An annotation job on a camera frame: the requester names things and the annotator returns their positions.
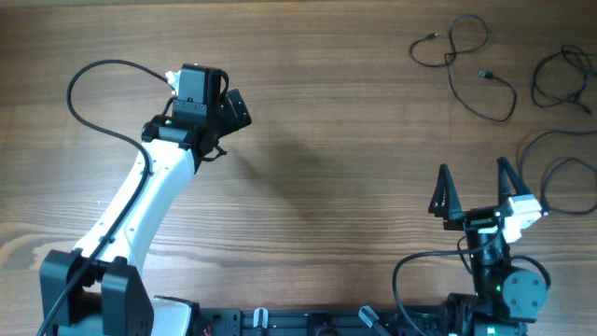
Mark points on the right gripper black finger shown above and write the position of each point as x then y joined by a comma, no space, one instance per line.
508,182
445,202

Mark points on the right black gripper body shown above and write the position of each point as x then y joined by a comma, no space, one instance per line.
478,217

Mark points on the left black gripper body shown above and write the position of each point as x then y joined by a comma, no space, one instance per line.
213,118

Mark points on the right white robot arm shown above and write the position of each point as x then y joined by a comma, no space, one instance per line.
506,297

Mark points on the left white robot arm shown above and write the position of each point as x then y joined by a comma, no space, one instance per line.
97,287

